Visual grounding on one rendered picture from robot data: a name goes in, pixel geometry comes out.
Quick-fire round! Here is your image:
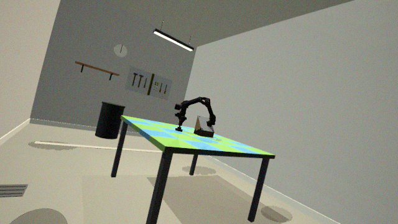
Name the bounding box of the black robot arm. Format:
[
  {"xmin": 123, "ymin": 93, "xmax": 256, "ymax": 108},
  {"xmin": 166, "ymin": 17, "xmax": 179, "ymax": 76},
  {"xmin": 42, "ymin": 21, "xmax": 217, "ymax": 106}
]
[{"xmin": 175, "ymin": 97, "xmax": 216, "ymax": 127}]

